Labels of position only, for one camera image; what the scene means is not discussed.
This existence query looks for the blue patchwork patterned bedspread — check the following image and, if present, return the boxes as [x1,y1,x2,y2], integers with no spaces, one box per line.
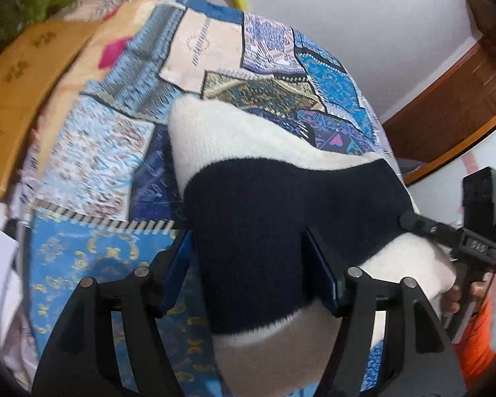
[8,0,402,397]

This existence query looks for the orange sleeve forearm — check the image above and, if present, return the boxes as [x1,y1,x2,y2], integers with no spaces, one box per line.
[453,300,496,389]

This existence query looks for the brown cardboard box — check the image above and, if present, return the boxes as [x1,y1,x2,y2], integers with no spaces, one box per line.
[0,21,99,199]

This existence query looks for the white papers pile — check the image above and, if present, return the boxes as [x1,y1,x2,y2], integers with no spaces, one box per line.
[0,195,38,385]

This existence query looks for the right hand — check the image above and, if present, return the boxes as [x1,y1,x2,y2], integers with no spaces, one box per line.
[440,282,488,316]

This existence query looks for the white and navy knit sweater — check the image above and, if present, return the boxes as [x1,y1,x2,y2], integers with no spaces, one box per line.
[168,96,455,396]

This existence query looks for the brown wooden door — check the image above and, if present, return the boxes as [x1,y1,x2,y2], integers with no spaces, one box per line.
[384,0,496,185]

